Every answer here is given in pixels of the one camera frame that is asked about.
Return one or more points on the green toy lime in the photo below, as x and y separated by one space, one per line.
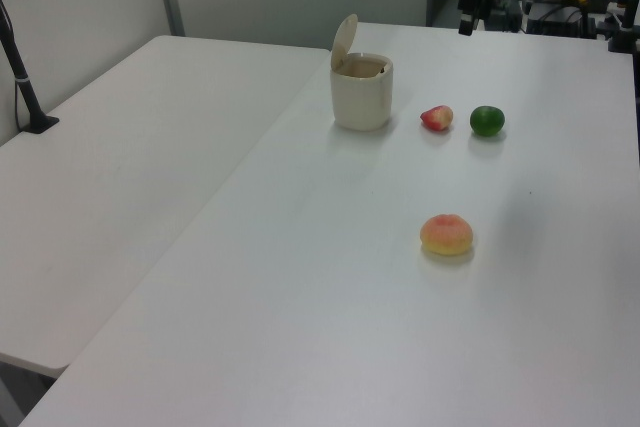
486 120

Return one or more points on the red toy strawberry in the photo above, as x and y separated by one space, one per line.
438 118

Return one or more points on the cream plastic flip-lid garbage bin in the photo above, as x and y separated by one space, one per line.
361 97

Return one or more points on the black clamp camera stand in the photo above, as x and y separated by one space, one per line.
625 22

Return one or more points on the black pole stand with base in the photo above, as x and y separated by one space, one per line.
20 77

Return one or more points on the black equipment box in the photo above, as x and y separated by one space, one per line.
555 17

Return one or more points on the orange-yellow toy peach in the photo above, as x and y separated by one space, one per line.
446 235

